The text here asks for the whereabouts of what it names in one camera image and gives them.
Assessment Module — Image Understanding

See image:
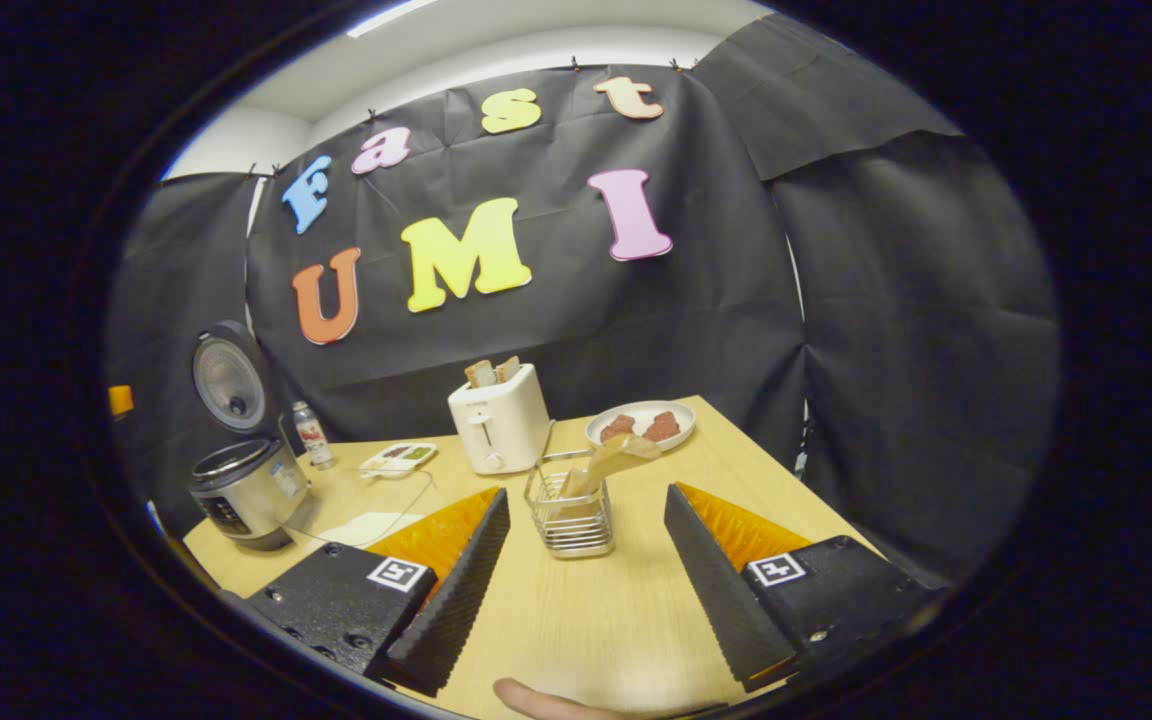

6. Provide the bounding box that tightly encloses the large ceiling light panel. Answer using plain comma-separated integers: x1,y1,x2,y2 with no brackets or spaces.
346,0,442,39

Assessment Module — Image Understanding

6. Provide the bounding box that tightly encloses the grey silver rice cooker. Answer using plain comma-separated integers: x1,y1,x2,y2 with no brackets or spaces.
186,320,315,551

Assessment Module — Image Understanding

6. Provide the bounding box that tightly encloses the clear plastic container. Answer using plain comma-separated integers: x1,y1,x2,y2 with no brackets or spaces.
281,468,437,551

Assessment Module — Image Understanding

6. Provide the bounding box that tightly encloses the white round plate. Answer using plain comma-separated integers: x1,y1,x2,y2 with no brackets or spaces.
585,400,697,453

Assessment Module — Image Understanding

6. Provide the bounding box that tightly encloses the metal wire chopstick holder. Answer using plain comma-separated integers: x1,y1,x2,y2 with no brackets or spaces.
524,449,616,559

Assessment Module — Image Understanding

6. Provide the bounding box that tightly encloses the black backdrop cloth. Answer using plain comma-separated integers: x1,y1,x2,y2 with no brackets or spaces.
106,12,1062,591

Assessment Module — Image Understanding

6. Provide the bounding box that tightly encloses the wooden spoon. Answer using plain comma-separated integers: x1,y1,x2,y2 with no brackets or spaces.
558,433,664,501

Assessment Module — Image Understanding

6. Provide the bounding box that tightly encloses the small white sauce tray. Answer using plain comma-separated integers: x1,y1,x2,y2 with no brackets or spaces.
359,442,439,479

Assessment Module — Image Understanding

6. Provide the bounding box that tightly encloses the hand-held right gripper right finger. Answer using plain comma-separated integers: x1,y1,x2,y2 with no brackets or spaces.
663,482,947,693

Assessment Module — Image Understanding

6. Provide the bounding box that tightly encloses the small clear bottle red label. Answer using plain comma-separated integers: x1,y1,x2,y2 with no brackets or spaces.
292,401,337,471

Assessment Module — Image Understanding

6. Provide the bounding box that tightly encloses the white toaster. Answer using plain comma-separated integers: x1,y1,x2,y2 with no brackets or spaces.
447,362,553,476

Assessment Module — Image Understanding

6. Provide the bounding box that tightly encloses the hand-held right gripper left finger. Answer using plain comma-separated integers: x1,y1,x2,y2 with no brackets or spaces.
236,487,512,698

